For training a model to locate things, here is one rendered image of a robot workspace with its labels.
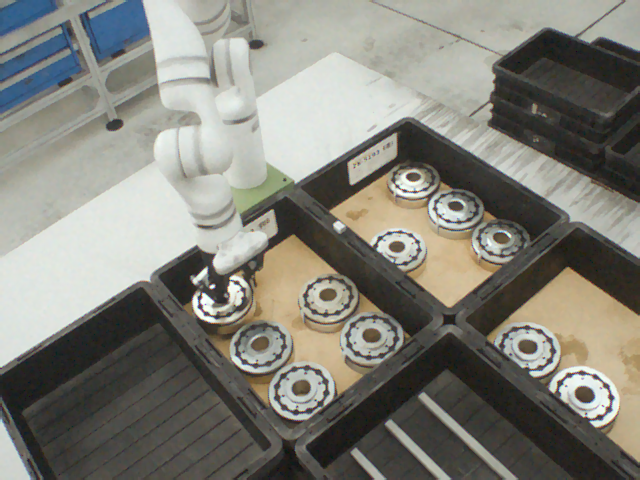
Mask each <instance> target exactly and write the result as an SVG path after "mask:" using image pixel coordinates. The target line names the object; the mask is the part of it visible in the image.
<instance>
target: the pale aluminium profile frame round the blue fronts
mask: <svg viewBox="0 0 640 480"><path fill-rule="evenodd" d="M105 1H108V0H59V2H60V4H61V6H60V7H58V9H56V10H54V11H52V12H50V13H48V14H46V15H44V16H42V17H40V18H38V19H36V20H34V21H32V22H30V23H28V24H26V25H24V26H22V27H19V28H17V29H15V30H13V31H11V32H9V33H7V34H5V35H3V36H1V37H0V54H1V53H3V52H5V51H7V50H9V49H11V48H13V47H15V46H17V45H19V44H21V43H23V42H25V41H27V40H29V39H31V38H33V37H35V36H37V35H39V34H41V33H43V32H45V31H47V30H49V29H51V28H53V27H55V26H57V25H59V24H61V23H63V22H65V21H67V22H68V24H69V27H70V29H71V32H72V35H71V36H69V37H70V40H71V42H72V45H73V47H74V50H75V51H76V50H79V52H80V55H79V54H78V53H76V55H77V57H78V59H79V62H80V64H81V67H82V69H83V70H81V71H82V72H81V73H79V74H76V73H75V74H74V75H72V76H70V77H68V78H66V79H64V80H62V81H61V82H59V83H57V84H58V85H57V86H55V87H53V88H51V89H49V90H48V91H46V92H44V93H42V94H40V95H38V96H37V97H35V98H33V99H31V100H29V101H28V102H26V103H24V104H22V105H20V106H18V107H17V108H15V109H13V110H11V111H9V112H8V113H6V114H4V115H2V116H0V132H1V131H3V130H5V129H7V128H9V127H10V126H12V125H14V124H16V123H17V122H19V121H21V120H23V119H25V118H26V117H28V116H30V115H32V114H34V113H35V112H37V111H39V110H41V109H43V108H44V107H46V106H48V105H50V104H52V103H53V102H55V101H57V100H59V99H61V98H62V97H64V96H66V95H68V94H70V93H72V92H73V91H75V90H77V89H78V90H79V91H81V92H82V93H83V94H85V95H86V96H87V97H88V98H90V99H91V100H92V101H93V103H92V104H91V105H92V106H90V107H88V108H86V109H84V110H83V111H81V112H79V113H77V114H76V115H74V116H72V117H70V118H69V119H67V120H65V121H63V122H62V123H60V124H58V125H56V126H54V127H53V128H51V129H49V130H47V131H46V132H44V133H42V134H41V135H39V136H37V137H35V138H34V139H32V140H30V141H28V142H27V143H25V144H23V145H21V146H20V147H18V148H16V149H14V150H13V151H11V152H9V153H8V154H6V155H4V156H2V157H1V158H0V173H1V172H3V171H5V170H6V169H8V168H10V167H11V166H13V165H15V164H17V163H18V162H20V161H22V160H23V159H25V158H27V157H29V156H30V155H32V154H34V153H35V152H37V151H39V150H41V149H42V148H44V147H46V146H47V145H49V144H51V143H53V142H54V141H56V140H58V139H59V138H61V137H63V136H65V135H66V134H68V133H70V132H72V131H73V130H75V129H77V128H79V127H80V126H82V125H84V124H85V123H87V122H89V121H91V120H92V119H94V118H96V117H98V116H99V115H101V114H103V113H104V114H105V117H106V119H108V120H109V122H108V123H107V124H106V128H107V130H108V131H116V130H119V129H120V128H122V127H123V125H124V123H123V121H122V120H121V119H115V118H117V114H116V112H115V109H114V107H115V106H117V105H119V104H120V103H122V102H124V101H126V100H127V99H129V98H131V97H133V96H135V95H136V94H138V93H140V92H142V91H143V90H145V89H147V88H149V87H150V86H152V85H154V84H156V83H158V75H157V69H156V70H154V71H152V72H151V73H149V74H147V75H145V76H143V77H142V78H140V79H138V80H136V81H134V82H133V83H131V84H129V85H127V86H125V87H124V88H122V89H120V90H118V91H116V92H110V91H108V90H107V89H106V86H105V83H106V82H105V81H106V78H107V76H108V74H109V72H110V71H112V70H114V69H115V68H117V67H119V66H121V65H123V64H125V63H127V62H128V61H130V60H132V59H134V58H136V57H138V56H140V55H141V54H143V53H145V52H147V51H149V50H151V49H153V48H154V47H153V41H152V36H149V37H147V38H145V39H143V40H141V41H139V42H137V43H135V44H133V45H132V46H130V47H128V48H126V49H123V48H122V49H120V50H119V51H117V52H115V53H113V54H111V57H109V58H107V59H105V60H103V61H101V62H100V63H98V64H97V63H96V60H95V58H94V55H93V52H92V50H91V47H90V45H89V44H90V43H91V41H90V38H89V36H88V33H87V30H86V28H85V29H83V26H82V24H81V21H80V18H79V16H78V15H79V14H81V13H83V12H85V11H87V10H89V9H91V8H93V7H95V6H97V5H99V4H101V3H103V2H105ZM240 2H241V4H242V6H243V11H244V13H241V12H239V11H237V10H235V9H233V8H231V7H232V6H234V5H236V4H238V3H240ZM229 4H230V8H231V19H230V20H232V21H234V22H236V23H238V24H239V25H237V26H235V27H233V28H231V29H229V30H228V31H226V32H224V33H223V35H222V36H221V37H220V38H219V40H220V39H230V38H239V37H240V36H242V35H244V34H246V33H248V35H249V38H252V41H250V42H249V43H248V45H249V47H250V49H259V48H261V47H263V45H264V43H263V41H262V40H256V38H258V37H260V35H259V30H258V25H257V19H256V14H255V9H254V4H253V0H229Z"/></svg>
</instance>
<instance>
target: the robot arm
mask: <svg viewBox="0 0 640 480"><path fill-rule="evenodd" d="M143 4H144V8H145V12H146V16H147V19H148V23H149V27H150V31H151V36H152V41H153V47H154V52H155V60H156V67H157V75H158V82H159V90H160V97H161V101H162V103H163V105H164V106H165V107H166V108H168V109H172V110H185V111H193V112H195V113H197V114H198V115H199V116H200V118H201V121H202V124H200V125H192V126H186V127H178V128H171V129H167V130H164V131H163V132H161V133H160V134H159V135H158V137H157V138H156V141H155V144H154V157H155V161H156V163H157V166H158V168H159V170H160V172H161V173H162V175H163V176H164V177H165V179H166V180H167V181H168V183H169V184H170V185H171V186H172V187H173V188H174V190H175V191H176V192H177V193H178V195H179V196H180V197H181V199H182V200H183V201H184V203H185V206H186V208H187V211H188V214H189V217H190V220H191V224H192V230H193V233H194V236H195V239H196V242H197V244H198V247H199V250H200V253H201V256H202V258H203V261H204V265H203V271H202V272H201V273H200V274H199V275H198V276H196V275H192V276H191V278H190V280H191V281H192V282H193V283H194V285H195V286H196V287H197V288H198V289H199V290H200V291H202V292H203V293H204V294H205V295H206V296H207V297H209V298H210V299H211V300H212V301H216V300H217V299H218V298H219V301H220V303H221V304H222V303H225V302H227V301H228V300H229V298H230V295H229V294H228V287H229V286H230V278H231V277H232V276H233V275H234V274H236V273H238V272H240V271H242V272H243V274H242V276H243V279H244V281H246V282H247V284H248V285H249V286H250V287H251V289H252V292H253V293H254V292H256V289H255V288H256V287H257V283H256V279H255V273H256V272H257V270H258V271H260V270H262V269H263V263H264V255H265V248H266V247H267V246H268V239H267V235H266V234H265V233H264V232H261V231H255V232H249V233H245V232H244V229H243V225H242V221H241V218H240V215H239V212H238V210H237V208H236V206H235V202H234V198H233V195H232V191H231V188H230V186H232V187H234V188H237V189H251V188H255V187H257V186H259V185H261V184H262V183H263V182H264V181H265V180H266V178H267V167H266V160H265V153H264V147H263V140H262V134H261V127H260V121H259V114H258V107H257V102H256V96H255V89H254V81H253V69H252V68H253V65H252V58H251V52H250V51H251V50H250V47H249V45H248V43H247V41H246V40H245V39H244V38H230V39H220V40H219V38H220V37H221V36H222V35H223V33H224V32H225V31H226V29H227V27H228V25H229V22H230V19H231V8H230V4H229V0H143ZM232 86H234V87H232ZM219 87H220V88H222V87H232V88H230V89H228V90H226V91H224V92H222V93H221V94H219V95H218V96H217V97H216V98H215V99H214V96H213V92H212V88H219ZM221 173H223V176H222V175H220V174H221ZM256 259H257V260H256ZM248 260H249V264H247V263H246V262H247V261H248ZM208 276H212V277H213V279H214V288H210V287H209V284H208Z"/></svg>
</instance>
